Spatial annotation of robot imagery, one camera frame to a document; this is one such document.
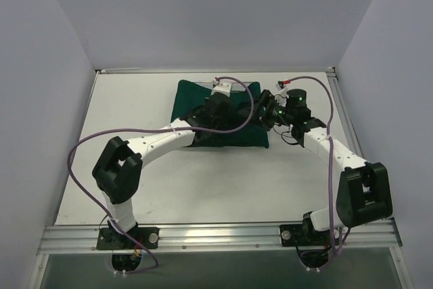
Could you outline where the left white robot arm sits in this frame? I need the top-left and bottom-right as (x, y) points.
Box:
(92, 92), (254, 248)

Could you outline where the metal mesh instrument tray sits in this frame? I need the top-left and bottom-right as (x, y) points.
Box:
(195, 81), (245, 92)

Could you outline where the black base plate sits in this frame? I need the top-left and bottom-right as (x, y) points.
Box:
(279, 222), (331, 247)
(96, 224), (160, 251)

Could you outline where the aluminium rail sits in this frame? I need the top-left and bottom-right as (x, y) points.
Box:
(38, 219), (402, 254)
(326, 72), (367, 167)

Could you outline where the aluminium right side rail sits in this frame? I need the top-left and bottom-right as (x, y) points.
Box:
(326, 72), (367, 167)

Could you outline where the green surgical cloth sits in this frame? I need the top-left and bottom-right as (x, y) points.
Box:
(170, 80), (269, 148)

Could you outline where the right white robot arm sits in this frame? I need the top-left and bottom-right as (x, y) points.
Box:
(252, 89), (393, 244)

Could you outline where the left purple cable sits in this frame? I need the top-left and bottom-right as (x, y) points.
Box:
(66, 75), (256, 273)

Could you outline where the aluminium front rail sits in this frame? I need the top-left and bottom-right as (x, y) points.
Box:
(38, 219), (402, 254)

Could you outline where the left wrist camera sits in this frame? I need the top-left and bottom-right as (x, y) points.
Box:
(211, 79), (232, 97)

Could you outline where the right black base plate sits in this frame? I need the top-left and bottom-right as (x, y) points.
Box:
(279, 222), (331, 247)

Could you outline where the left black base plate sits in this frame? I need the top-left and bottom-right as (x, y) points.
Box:
(96, 224), (160, 251)

